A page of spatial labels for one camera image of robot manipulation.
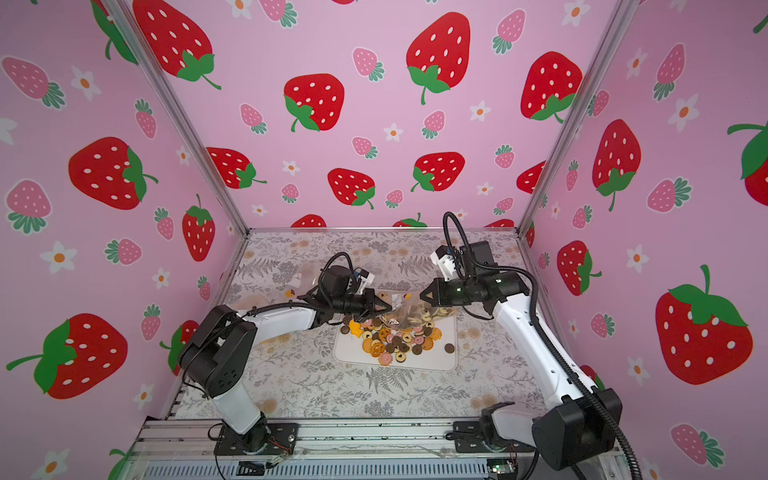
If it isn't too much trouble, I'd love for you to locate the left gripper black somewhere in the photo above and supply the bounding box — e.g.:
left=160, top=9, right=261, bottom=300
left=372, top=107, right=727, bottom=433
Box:
left=330, top=289, right=392, bottom=321

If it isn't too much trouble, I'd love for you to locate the ziploc bag yellow duck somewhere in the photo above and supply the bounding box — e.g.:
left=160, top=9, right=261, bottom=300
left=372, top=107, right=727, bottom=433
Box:
left=284, top=263, right=322, bottom=300

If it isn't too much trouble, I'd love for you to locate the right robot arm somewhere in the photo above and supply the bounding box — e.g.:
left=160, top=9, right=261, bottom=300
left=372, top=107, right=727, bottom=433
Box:
left=420, top=242, right=642, bottom=479

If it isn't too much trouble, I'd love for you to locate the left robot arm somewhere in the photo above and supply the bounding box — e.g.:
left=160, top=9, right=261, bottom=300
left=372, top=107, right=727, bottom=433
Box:
left=177, top=265, right=393, bottom=443

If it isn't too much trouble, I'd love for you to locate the white plastic tray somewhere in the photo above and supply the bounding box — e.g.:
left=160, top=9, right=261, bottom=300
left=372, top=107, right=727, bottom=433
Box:
left=333, top=307, right=458, bottom=372

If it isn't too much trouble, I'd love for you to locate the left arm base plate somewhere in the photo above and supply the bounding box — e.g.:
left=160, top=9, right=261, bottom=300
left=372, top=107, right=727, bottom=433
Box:
left=214, top=422, right=299, bottom=456

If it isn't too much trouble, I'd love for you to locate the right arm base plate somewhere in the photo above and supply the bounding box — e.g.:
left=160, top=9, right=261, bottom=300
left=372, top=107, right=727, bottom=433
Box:
left=445, top=420, right=534, bottom=454

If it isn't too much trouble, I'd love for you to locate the aluminium front rail frame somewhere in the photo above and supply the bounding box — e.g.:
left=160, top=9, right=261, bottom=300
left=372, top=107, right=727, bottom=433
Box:
left=110, top=418, right=629, bottom=479

